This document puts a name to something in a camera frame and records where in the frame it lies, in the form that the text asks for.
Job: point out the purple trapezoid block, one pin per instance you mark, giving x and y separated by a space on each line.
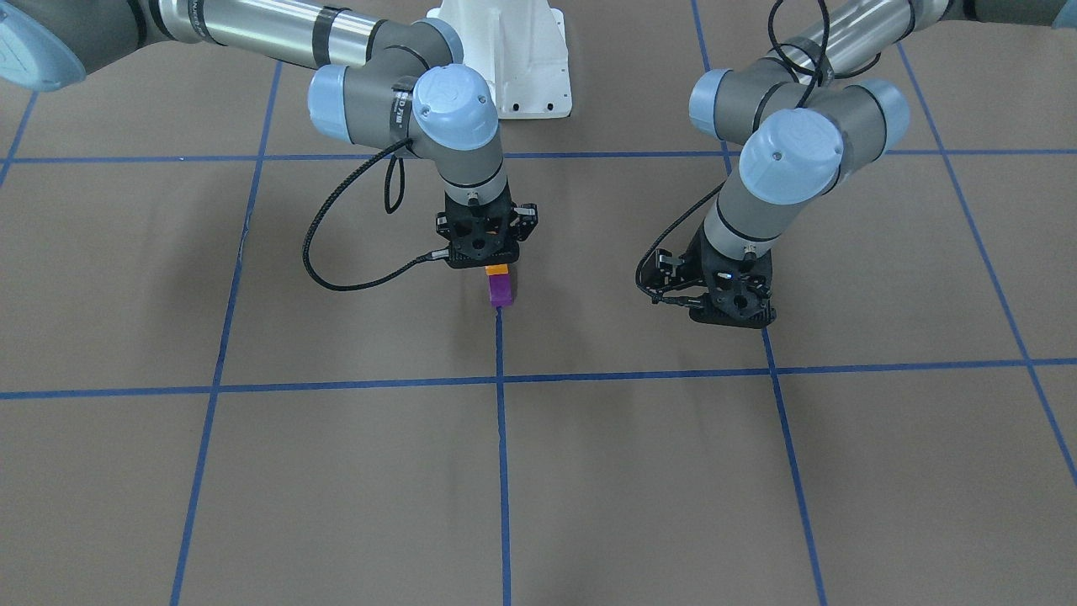
500 290

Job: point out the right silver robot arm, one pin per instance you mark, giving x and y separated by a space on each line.
375 82

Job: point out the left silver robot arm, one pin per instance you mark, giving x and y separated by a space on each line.
800 135

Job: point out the brown paper table cover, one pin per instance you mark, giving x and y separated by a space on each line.
188 419

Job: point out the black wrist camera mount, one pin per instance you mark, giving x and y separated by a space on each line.
485 235
717 290

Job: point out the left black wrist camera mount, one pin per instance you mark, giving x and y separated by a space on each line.
717 290

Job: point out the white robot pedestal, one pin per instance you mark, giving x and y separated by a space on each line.
521 49

